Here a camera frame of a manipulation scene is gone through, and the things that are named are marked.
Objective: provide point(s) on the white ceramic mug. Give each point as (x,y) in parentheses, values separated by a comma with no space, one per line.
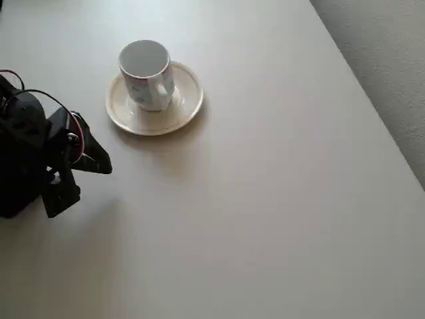
(144,63)

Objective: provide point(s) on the cream ceramic saucer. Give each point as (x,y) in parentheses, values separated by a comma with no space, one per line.
(186,99)

